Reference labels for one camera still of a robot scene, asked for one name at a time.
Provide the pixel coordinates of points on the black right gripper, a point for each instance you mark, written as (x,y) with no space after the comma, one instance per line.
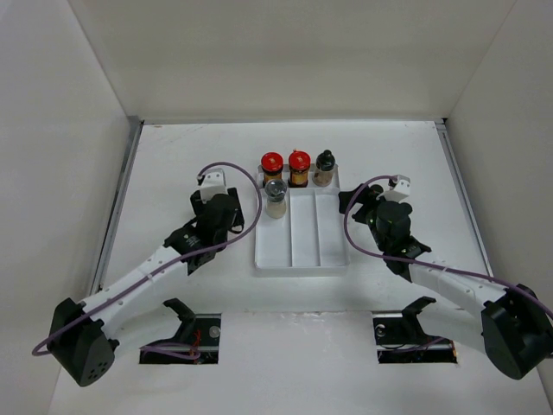
(368,197)

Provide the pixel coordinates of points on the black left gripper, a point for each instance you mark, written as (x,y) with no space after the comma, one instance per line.
(199,203)

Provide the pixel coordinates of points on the red-lid sauce jar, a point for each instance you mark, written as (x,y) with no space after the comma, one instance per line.
(299,167)
(272,166)

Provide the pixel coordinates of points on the black-top brown chunk grinder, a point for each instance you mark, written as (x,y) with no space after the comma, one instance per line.
(324,168)

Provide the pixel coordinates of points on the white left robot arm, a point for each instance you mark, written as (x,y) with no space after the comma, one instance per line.
(142,310)

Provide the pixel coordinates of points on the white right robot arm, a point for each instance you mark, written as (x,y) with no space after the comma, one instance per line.
(503,321)

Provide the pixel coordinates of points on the white plastic organizer tray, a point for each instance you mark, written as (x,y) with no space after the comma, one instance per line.
(309,240)

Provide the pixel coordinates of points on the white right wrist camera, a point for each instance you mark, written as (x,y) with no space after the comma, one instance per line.
(399,189)

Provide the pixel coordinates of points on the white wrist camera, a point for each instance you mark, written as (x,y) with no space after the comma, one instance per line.
(399,189)
(211,183)

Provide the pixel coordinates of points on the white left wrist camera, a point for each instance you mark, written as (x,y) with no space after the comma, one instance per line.
(211,183)

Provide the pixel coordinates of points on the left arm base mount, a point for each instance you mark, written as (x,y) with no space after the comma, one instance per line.
(194,342)

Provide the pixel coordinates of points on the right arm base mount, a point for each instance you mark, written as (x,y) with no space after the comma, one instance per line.
(400,338)

